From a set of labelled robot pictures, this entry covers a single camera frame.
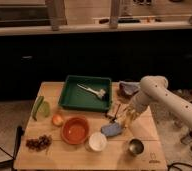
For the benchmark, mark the white dish brush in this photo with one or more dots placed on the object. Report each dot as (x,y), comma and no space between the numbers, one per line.
(101,94)

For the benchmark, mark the wooden folding table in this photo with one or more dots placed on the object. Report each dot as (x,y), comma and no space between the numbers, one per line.
(62,156)

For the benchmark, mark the green plastic tray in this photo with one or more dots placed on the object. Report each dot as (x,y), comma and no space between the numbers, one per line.
(74,97)

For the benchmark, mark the small brown box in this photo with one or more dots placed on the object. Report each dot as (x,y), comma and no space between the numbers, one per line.
(113,110)

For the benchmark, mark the bunch of dark grapes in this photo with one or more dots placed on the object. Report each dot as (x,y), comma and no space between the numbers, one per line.
(39,143)

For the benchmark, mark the white cup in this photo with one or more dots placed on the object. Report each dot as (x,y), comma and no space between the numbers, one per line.
(97,142)

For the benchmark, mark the yellow banana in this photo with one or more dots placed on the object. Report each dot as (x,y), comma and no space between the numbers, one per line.
(130,117)

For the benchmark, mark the orange peach fruit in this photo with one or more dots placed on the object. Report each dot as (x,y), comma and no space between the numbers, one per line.
(57,120)

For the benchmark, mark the blue sponge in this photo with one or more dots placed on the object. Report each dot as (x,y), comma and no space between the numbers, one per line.
(111,130)

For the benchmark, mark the green cucumber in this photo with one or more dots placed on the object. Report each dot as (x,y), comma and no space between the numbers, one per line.
(36,106)

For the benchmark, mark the purple crumpled cloth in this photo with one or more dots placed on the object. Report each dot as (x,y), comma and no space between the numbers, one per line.
(128,89)

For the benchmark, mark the light green vegetable piece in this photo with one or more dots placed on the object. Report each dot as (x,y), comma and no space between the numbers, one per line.
(44,109)

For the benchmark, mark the metal cup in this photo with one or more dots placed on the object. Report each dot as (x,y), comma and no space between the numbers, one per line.
(135,147)

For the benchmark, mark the red bowl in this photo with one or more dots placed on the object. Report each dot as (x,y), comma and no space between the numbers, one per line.
(75,130)

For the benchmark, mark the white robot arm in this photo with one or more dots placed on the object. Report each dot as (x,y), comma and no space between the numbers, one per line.
(154,88)

